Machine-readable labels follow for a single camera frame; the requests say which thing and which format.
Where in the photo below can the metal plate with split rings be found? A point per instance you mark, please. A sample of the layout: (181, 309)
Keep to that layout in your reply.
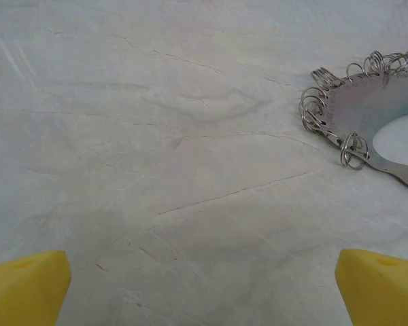
(360, 98)

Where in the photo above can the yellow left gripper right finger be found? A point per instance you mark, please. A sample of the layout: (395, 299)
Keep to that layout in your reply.
(384, 295)

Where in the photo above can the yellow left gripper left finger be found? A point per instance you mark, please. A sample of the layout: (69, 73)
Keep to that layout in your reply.
(24, 292)

